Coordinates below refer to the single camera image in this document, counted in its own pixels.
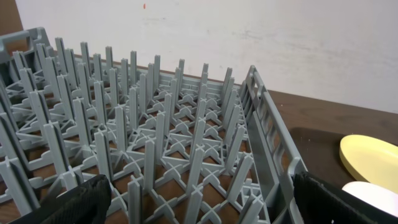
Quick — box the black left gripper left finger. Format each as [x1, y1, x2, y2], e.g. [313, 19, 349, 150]
[11, 174, 111, 224]

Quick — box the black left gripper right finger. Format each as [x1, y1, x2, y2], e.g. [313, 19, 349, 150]
[293, 171, 397, 224]

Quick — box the grey dishwasher rack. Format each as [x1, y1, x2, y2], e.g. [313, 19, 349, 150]
[1, 27, 305, 223]

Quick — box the dark brown serving tray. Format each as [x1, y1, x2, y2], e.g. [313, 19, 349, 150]
[290, 128, 358, 188]

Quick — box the white bowl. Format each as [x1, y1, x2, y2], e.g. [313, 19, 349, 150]
[342, 181, 397, 217]

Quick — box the yellow plate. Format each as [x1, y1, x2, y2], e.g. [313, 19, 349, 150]
[339, 134, 397, 193]

